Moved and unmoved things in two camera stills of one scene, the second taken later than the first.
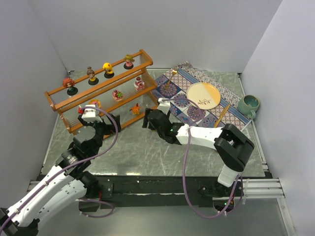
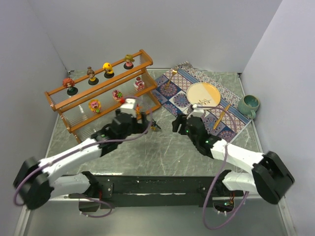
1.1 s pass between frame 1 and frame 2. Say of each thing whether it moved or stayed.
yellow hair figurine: stayed
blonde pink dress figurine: stayed
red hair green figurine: stayed
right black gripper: moved
